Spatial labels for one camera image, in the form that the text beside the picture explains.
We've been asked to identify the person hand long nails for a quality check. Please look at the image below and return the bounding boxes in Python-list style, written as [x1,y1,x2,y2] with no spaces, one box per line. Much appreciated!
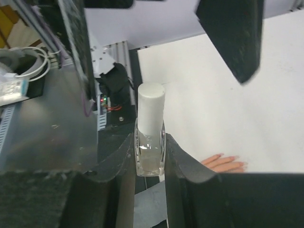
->
[200,153,247,173]

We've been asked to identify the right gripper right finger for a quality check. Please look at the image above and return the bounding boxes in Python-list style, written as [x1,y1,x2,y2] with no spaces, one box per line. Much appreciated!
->
[164,134,304,228]

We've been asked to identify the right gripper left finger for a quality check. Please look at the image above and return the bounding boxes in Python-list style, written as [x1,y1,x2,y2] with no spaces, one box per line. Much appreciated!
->
[0,134,136,228]

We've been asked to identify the white labelled box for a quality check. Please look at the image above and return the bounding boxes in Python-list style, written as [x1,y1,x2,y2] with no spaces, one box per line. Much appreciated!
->
[0,79,29,100]

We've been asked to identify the clear nail polish bottle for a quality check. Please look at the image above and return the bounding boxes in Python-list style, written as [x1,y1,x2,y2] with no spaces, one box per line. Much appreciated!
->
[134,121,166,177]

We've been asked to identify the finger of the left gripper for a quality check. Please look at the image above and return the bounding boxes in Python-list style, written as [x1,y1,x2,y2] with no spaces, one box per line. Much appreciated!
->
[40,0,96,100]
[196,0,264,84]

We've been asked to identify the white coiled cable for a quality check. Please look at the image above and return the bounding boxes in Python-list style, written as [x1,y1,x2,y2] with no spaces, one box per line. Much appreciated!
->
[0,46,52,83]

